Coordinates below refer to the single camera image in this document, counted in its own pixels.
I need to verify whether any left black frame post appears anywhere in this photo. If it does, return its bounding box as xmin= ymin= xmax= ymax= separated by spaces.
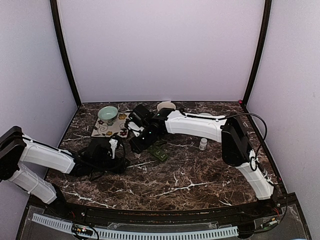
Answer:
xmin=49 ymin=0 xmax=82 ymax=108

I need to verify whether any black frame post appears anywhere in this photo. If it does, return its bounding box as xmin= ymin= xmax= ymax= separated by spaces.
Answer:
xmin=242 ymin=0 xmax=272 ymax=106
xmin=49 ymin=0 xmax=82 ymax=108

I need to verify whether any floral square plate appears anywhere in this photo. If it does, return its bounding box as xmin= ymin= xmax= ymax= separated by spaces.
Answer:
xmin=91 ymin=112 xmax=130 ymax=138

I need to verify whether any cream ceramic mug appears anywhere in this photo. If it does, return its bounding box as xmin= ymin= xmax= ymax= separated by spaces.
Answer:
xmin=157 ymin=101 xmax=176 ymax=112

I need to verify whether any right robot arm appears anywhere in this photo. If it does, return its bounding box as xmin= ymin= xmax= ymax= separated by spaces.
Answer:
xmin=125 ymin=104 xmax=275 ymax=217

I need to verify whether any green weekly pill organizer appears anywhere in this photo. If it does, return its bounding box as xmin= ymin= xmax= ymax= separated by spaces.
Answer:
xmin=147 ymin=142 xmax=168 ymax=162

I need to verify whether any right black frame post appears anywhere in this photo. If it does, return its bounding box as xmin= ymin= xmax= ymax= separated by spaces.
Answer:
xmin=242 ymin=0 xmax=272 ymax=106

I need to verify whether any white slotted cable duct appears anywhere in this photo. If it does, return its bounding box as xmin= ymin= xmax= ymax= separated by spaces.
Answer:
xmin=31 ymin=213 xmax=239 ymax=240

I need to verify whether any teal bowl right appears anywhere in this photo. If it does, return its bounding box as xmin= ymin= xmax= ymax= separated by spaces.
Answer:
xmin=199 ymin=112 xmax=213 ymax=117

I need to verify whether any white pill bottle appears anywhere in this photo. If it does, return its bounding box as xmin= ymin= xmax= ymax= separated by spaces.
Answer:
xmin=199 ymin=138 xmax=208 ymax=151

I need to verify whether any teal bowl on plate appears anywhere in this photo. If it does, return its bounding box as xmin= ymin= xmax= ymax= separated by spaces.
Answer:
xmin=97 ymin=106 xmax=119 ymax=126

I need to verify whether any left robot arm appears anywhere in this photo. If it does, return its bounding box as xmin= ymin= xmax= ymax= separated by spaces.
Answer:
xmin=0 ymin=126 xmax=129 ymax=218

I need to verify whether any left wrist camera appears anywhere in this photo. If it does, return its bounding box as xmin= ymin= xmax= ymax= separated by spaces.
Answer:
xmin=109 ymin=138 xmax=118 ymax=159

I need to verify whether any black front rail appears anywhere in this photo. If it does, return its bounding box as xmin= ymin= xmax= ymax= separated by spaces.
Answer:
xmin=48 ymin=195 xmax=291 ymax=225

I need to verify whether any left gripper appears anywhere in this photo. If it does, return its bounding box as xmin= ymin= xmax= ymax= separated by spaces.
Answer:
xmin=91 ymin=155 xmax=130 ymax=174

